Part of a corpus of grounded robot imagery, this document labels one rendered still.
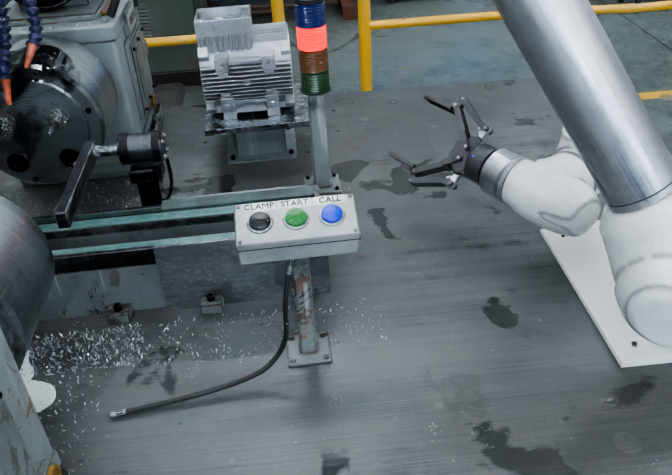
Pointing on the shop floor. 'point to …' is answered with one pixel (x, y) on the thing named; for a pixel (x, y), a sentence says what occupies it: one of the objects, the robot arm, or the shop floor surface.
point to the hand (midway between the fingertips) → (413, 128)
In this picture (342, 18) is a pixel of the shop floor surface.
